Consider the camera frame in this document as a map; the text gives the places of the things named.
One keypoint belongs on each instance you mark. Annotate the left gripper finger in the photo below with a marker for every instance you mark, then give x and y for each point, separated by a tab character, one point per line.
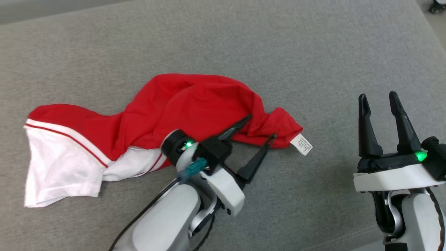
256	164
237	128

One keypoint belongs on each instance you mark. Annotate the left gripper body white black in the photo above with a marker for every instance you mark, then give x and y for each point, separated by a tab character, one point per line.
228	193

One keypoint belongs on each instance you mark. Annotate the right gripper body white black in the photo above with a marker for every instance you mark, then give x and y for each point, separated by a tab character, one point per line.
390	177

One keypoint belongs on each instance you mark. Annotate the red white striped shirt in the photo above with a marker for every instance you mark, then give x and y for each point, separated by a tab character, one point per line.
195	104

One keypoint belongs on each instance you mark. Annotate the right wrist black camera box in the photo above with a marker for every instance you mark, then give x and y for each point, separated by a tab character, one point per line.
437	157

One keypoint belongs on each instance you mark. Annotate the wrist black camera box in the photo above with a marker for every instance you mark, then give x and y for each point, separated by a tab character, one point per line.
212	151
437	157

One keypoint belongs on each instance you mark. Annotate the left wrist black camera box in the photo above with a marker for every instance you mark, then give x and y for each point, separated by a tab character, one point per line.
212	151

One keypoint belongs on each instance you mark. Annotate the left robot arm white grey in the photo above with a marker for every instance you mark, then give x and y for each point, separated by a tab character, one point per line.
163	223

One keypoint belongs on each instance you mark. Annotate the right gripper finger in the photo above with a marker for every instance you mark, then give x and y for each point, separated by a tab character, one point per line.
406	136
368	139

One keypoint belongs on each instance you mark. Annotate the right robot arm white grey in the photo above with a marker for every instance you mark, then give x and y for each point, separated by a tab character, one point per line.
418	219

